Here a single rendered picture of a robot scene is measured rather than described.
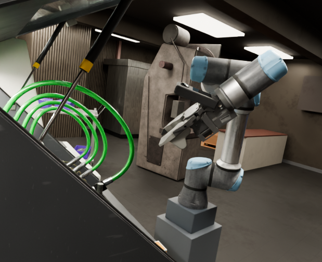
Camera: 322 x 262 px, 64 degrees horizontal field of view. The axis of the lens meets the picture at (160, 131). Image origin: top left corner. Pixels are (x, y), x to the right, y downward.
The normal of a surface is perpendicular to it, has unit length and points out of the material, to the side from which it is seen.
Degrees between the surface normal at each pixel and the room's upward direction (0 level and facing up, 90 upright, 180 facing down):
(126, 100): 90
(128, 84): 90
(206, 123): 103
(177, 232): 90
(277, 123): 90
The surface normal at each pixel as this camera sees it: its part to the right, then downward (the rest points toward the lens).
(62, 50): 0.67, 0.21
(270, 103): -0.73, 0.00
